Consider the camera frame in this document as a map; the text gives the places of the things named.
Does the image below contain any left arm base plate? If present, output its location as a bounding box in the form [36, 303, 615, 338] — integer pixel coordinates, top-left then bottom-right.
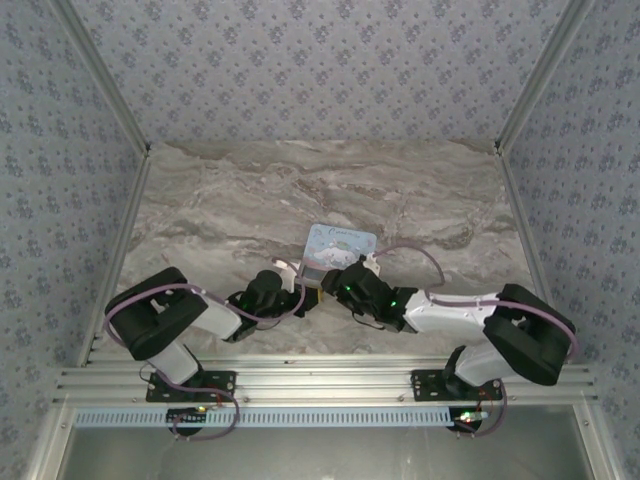
[145, 369, 237, 404]

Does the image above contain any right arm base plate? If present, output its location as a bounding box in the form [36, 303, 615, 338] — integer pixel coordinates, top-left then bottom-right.
[410, 369, 503, 404]

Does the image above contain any aluminium frame post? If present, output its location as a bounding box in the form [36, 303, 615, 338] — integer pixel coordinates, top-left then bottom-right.
[494, 0, 596, 151]
[49, 0, 151, 156]

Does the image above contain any slotted white cable duct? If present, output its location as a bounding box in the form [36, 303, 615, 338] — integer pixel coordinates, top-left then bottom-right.
[73, 405, 459, 429]

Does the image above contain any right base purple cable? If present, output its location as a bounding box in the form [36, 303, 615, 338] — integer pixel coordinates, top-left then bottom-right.
[457, 379, 510, 439]

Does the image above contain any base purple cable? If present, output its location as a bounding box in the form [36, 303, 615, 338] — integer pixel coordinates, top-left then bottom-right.
[457, 379, 510, 439]
[139, 362, 242, 441]

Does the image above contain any black controller board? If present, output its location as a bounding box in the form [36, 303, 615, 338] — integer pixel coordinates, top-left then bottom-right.
[452, 407, 484, 434]
[167, 405, 209, 436]

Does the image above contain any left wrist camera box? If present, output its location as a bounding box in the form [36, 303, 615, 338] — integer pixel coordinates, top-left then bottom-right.
[271, 255, 302, 292]

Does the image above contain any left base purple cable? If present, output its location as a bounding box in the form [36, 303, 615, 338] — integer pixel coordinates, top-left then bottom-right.
[139, 362, 242, 441]

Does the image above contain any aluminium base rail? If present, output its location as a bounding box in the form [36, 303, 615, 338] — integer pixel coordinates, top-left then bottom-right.
[54, 355, 599, 405]

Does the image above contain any grey sheet metal shelf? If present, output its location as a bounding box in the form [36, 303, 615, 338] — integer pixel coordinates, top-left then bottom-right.
[64, 407, 586, 480]

